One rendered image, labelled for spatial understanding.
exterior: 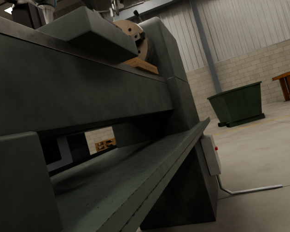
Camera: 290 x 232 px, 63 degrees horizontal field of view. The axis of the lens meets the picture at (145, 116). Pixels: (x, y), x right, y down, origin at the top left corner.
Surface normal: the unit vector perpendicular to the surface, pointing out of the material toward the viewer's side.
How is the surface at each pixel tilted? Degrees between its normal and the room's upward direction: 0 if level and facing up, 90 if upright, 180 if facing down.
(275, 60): 90
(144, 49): 90
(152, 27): 90
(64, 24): 90
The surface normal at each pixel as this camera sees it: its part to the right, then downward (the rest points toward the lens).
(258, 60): -0.22, 0.04
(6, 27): 0.91, -0.27
